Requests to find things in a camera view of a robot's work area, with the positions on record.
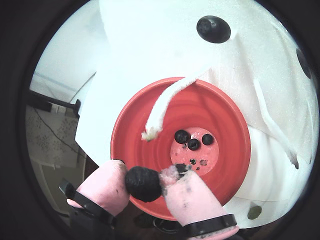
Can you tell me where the pink-tipped black gripper finger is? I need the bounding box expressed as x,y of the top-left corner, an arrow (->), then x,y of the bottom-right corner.
58,159 -> 130,240

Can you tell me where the stained pink-tipped gripper finger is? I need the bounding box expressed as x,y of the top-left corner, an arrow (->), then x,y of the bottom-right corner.
159,163 -> 245,240

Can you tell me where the dark blueberry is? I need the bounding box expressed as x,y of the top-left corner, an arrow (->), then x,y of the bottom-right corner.
187,138 -> 201,152
201,133 -> 214,146
196,15 -> 232,44
124,166 -> 163,203
295,47 -> 313,80
174,129 -> 191,145

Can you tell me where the red collapsible silicone cup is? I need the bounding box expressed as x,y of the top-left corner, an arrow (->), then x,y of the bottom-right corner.
110,76 -> 252,222

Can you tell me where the green leaf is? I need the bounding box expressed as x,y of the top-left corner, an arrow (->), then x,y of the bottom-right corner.
246,205 -> 263,221

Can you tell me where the black bar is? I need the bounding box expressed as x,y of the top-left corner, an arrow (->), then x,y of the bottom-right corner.
27,89 -> 82,117

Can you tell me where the white foam board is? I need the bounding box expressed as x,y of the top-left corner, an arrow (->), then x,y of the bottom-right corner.
98,0 -> 315,181

